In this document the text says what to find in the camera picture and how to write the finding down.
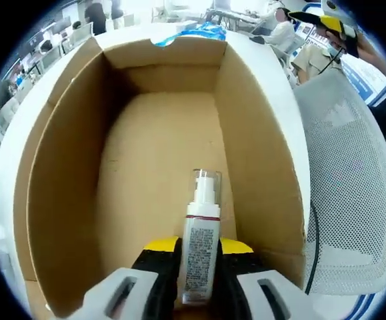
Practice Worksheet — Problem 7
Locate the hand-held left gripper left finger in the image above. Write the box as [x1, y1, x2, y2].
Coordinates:
[81, 235, 181, 320]

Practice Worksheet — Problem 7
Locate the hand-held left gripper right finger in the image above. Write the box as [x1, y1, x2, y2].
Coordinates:
[213, 237, 313, 320]

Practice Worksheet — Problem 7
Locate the white spray bottle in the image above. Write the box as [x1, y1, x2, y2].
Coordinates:
[180, 169, 223, 305]

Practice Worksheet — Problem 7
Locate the blue wet wipes pack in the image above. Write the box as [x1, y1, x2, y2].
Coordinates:
[152, 21, 229, 47]

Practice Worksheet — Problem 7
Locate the brown cardboard shoe box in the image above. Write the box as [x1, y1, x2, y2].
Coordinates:
[12, 34, 309, 319]

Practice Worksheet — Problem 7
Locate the person's beige shirt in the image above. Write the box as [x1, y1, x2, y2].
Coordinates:
[292, 43, 346, 86]

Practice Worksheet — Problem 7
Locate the blue white information board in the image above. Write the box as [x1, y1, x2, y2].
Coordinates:
[341, 55, 386, 105]

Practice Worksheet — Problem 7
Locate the white mesh office chair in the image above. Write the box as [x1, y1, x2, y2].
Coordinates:
[292, 71, 386, 297]

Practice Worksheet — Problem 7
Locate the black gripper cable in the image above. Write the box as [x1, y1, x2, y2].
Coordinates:
[304, 199, 321, 296]
[319, 46, 344, 73]

